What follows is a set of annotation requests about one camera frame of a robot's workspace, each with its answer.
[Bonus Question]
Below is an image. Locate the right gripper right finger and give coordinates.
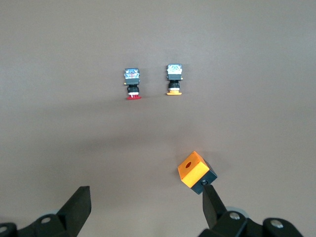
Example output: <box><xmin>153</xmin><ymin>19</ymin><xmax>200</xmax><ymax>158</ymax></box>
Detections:
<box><xmin>198</xmin><ymin>184</ymin><xmax>304</xmax><ymax>237</ymax></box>

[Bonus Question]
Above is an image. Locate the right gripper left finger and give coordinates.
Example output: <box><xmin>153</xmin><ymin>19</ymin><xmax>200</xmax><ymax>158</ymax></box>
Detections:
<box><xmin>0</xmin><ymin>186</ymin><xmax>93</xmax><ymax>237</ymax></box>

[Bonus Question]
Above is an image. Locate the red push button switch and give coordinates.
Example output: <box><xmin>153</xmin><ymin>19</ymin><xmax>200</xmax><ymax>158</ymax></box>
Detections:
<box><xmin>122</xmin><ymin>68</ymin><xmax>142</xmax><ymax>101</ymax></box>

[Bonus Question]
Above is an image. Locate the brown table mat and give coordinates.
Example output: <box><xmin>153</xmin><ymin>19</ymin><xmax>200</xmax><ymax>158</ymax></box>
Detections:
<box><xmin>0</xmin><ymin>0</ymin><xmax>316</xmax><ymax>237</ymax></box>

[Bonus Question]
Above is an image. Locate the orange button enclosure box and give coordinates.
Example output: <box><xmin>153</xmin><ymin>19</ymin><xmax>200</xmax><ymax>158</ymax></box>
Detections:
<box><xmin>177</xmin><ymin>151</ymin><xmax>218</xmax><ymax>196</ymax></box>

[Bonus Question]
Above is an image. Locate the yellow push button switch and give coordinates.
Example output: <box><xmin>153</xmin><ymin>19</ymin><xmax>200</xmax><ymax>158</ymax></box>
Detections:
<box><xmin>164</xmin><ymin>63</ymin><xmax>185</xmax><ymax>96</ymax></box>

